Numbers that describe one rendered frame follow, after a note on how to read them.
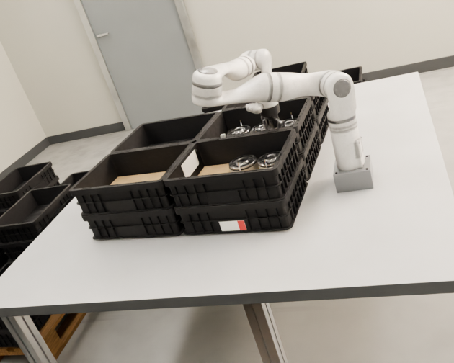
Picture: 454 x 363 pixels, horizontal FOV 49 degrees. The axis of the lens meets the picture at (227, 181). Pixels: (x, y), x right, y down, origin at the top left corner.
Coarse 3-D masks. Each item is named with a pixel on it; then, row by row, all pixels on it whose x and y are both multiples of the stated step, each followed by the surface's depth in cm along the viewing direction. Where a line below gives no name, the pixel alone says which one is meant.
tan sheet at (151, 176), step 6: (138, 174) 202; (144, 174) 200; (150, 174) 199; (156, 174) 197; (162, 174) 195; (120, 180) 202; (126, 180) 200; (132, 180) 199; (138, 180) 197; (144, 180) 195; (150, 180) 194
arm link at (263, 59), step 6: (258, 54) 170; (264, 54) 170; (270, 54) 173; (258, 60) 170; (264, 60) 170; (270, 60) 173; (258, 66) 172; (264, 66) 171; (270, 66) 174; (264, 72) 172; (270, 72) 175
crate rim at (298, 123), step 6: (282, 102) 200; (306, 102) 192; (240, 108) 208; (306, 108) 187; (300, 114) 182; (306, 114) 186; (300, 120) 177; (210, 126) 199; (294, 126) 173; (300, 126) 177; (204, 132) 195; (252, 132) 180; (258, 132) 178; (198, 138) 190; (210, 138) 186; (216, 138) 185
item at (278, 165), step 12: (264, 132) 177; (276, 132) 174; (192, 144) 186; (288, 144) 162; (276, 168) 149; (168, 180) 163; (180, 180) 161; (192, 180) 160; (204, 180) 158; (216, 180) 157; (228, 180) 155
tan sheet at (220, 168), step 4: (220, 164) 188; (224, 164) 187; (228, 164) 186; (204, 168) 189; (208, 168) 188; (212, 168) 187; (216, 168) 186; (220, 168) 185; (224, 168) 184; (228, 168) 183; (200, 172) 187; (204, 172) 186; (208, 172) 185; (212, 172) 184; (216, 172) 183; (220, 172) 182; (224, 172) 181
